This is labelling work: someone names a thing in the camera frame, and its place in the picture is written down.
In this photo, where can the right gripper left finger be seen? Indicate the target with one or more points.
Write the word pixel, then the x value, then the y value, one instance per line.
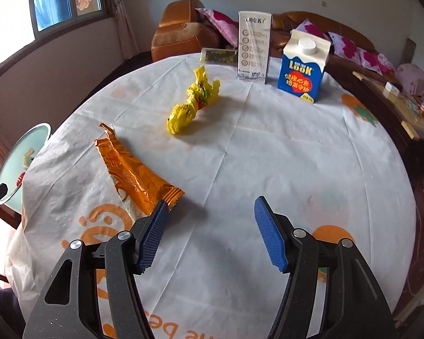
pixel 68 305

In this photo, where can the mint green trash bin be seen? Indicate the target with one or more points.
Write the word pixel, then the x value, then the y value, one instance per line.
pixel 19 159

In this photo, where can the red corrugated strip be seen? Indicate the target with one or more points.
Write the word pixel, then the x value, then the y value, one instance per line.
pixel 20 179

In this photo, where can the long orange foil wrapper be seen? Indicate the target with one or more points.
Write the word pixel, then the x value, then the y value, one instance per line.
pixel 139 188

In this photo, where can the wooden chair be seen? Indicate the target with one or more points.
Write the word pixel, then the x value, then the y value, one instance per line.
pixel 9 307

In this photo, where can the white printed tablecloth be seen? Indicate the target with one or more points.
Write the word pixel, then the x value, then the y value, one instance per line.
pixel 330 167

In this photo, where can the yellow crumpled wrapper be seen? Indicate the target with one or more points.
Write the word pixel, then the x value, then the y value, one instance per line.
pixel 200 94

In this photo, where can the wooden coffee table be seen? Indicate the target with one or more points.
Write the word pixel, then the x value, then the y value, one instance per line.
pixel 395 113

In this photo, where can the pink right curtain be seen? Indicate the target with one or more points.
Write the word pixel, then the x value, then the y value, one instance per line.
pixel 126 35

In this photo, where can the dark seaweed snack packet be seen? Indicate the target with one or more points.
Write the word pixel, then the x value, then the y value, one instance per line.
pixel 219 56

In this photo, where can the orange leather chaise sofa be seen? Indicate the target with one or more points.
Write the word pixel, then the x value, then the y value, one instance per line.
pixel 183 30

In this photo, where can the pink bundle on sofa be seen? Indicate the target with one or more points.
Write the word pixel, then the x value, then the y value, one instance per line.
pixel 411 77

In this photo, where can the pink white cushion right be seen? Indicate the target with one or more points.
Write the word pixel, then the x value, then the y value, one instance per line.
pixel 376 62

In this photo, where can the pink white cushion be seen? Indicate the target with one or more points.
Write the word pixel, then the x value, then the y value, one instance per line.
pixel 308 27
pixel 376 62
pixel 345 48

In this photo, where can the pink pillow on chaise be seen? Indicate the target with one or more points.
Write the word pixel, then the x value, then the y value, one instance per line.
pixel 227 27

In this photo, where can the blue Look milk carton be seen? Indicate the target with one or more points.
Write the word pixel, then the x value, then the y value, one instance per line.
pixel 303 65

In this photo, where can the white tall milk carton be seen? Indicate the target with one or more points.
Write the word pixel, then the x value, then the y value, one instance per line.
pixel 253 48

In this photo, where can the pink white cushion middle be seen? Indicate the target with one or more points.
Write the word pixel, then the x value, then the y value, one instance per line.
pixel 345 48

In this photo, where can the brown leather long sofa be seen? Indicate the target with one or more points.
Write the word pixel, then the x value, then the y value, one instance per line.
pixel 282 24

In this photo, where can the pink white cushion left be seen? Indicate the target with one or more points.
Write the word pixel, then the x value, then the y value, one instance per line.
pixel 308 27

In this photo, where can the window with grey frame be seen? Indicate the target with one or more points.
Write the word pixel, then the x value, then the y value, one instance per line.
pixel 26 25

